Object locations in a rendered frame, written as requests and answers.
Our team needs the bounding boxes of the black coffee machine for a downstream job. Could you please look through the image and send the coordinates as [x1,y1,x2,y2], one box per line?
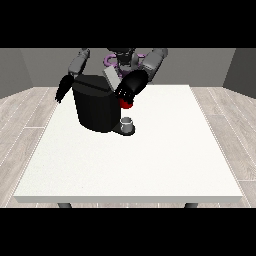
[71,74,137,137]

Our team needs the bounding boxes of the grey robot trunk purple rings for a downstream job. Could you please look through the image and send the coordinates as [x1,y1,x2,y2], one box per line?
[103,48,149,76]

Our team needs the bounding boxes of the small grey cup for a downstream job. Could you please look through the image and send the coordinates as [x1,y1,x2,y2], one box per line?
[120,116,134,134]

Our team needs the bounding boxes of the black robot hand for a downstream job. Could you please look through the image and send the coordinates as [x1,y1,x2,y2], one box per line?
[114,69,150,104]
[54,73,75,104]

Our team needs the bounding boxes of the pale grey machine lid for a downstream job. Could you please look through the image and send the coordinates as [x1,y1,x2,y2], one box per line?
[102,65,123,91]

